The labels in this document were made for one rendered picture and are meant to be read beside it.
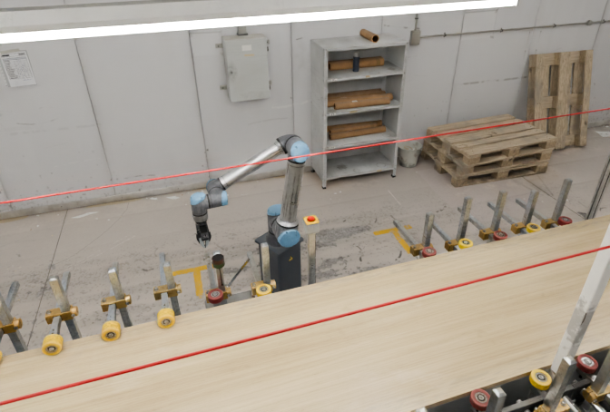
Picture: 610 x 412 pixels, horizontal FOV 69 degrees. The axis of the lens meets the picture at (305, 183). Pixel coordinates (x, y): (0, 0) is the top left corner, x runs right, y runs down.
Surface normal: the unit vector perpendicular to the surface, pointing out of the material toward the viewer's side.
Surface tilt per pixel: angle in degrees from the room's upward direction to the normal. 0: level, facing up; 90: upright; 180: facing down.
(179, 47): 90
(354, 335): 0
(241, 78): 90
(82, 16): 61
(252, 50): 90
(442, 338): 0
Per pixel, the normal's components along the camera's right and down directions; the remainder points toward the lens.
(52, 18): 0.26, 0.00
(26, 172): 0.29, 0.48
